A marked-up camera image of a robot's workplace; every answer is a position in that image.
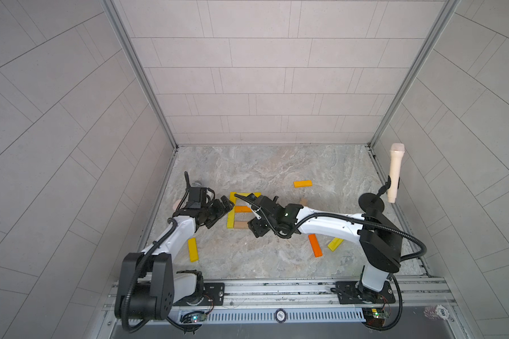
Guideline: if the right circuit board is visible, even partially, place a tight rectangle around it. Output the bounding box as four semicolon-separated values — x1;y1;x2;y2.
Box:
362;308;390;329

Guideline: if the amber orange far block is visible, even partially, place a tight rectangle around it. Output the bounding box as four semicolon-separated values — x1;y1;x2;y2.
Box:
294;180;312;188

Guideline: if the round sticker on rail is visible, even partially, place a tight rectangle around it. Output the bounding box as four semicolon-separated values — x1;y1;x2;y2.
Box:
274;309;288;323

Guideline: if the aluminium rail frame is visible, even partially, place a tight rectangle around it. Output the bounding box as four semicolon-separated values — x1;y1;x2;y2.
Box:
90;277;472;339

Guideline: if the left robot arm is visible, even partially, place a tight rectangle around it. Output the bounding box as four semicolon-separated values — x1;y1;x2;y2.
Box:
115;186;235;333

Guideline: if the lime yellow block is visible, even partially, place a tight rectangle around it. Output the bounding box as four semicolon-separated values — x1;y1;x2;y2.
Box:
327;238;344;251
226;210;236;229
237;192;262;200

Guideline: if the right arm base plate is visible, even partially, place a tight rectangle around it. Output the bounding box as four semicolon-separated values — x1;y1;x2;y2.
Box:
330;281;396;305

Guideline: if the left circuit board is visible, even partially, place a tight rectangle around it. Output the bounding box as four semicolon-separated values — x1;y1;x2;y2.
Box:
180;311;208;324

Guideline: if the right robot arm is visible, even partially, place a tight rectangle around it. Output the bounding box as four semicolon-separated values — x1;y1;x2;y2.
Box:
236;194;427;305

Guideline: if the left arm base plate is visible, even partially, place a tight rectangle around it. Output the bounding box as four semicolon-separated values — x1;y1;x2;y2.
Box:
173;282;225;307

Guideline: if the red orange block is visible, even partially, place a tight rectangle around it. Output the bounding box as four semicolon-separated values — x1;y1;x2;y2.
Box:
308;234;323;258

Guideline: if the circuit board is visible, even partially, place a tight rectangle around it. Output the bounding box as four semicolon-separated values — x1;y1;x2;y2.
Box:
180;311;208;324
362;308;390;329

